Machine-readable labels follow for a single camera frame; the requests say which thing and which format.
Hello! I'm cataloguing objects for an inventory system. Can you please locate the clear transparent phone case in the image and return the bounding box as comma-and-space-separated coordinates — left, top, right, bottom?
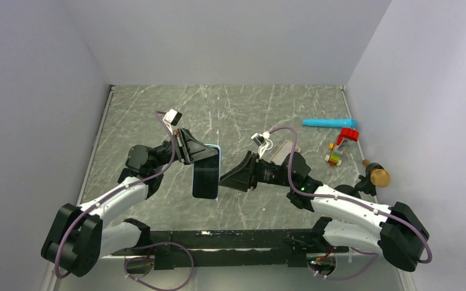
258, 139, 274, 158

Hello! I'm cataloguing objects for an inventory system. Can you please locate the colourful toy brick model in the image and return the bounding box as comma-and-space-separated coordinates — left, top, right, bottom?
325, 127, 360, 166

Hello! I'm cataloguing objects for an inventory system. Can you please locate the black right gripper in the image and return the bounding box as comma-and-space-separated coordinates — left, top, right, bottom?
220, 151, 295, 192

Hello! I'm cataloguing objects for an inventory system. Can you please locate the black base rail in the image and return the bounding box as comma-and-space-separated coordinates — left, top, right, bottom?
114, 229, 349, 270

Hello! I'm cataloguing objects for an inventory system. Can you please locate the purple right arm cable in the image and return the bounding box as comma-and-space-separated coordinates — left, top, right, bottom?
267, 126, 434, 282

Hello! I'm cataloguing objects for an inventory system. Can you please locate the phone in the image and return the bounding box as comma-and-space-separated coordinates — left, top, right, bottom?
192, 144, 221, 199

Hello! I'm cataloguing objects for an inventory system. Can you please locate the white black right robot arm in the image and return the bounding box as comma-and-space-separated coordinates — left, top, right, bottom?
219, 152, 432, 272

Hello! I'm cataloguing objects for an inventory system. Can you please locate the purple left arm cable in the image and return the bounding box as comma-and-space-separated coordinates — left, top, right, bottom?
54, 110, 195, 291

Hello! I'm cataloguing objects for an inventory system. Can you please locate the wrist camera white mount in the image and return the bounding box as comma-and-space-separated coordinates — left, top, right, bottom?
251, 132, 271, 148
163, 109, 183, 132

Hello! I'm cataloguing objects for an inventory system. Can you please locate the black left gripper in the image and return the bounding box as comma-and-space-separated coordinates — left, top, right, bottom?
150, 127, 219, 170

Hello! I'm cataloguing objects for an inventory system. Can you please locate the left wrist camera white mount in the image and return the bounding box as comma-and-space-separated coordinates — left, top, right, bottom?
163, 109, 183, 132

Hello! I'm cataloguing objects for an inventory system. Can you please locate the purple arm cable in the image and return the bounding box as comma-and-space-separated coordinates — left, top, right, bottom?
54, 110, 195, 291
267, 126, 434, 282

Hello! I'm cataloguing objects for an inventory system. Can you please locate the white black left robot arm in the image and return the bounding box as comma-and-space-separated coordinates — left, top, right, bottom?
41, 129, 221, 277

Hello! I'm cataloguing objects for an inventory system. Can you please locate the light blue cylinder tube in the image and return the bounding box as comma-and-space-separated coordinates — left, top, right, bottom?
302, 118, 358, 129

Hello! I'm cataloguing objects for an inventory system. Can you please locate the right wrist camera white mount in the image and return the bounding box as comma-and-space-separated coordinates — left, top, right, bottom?
251, 132, 271, 148

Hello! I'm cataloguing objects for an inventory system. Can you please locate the gold microphone on black stand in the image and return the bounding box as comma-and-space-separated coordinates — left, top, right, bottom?
334, 159, 391, 198

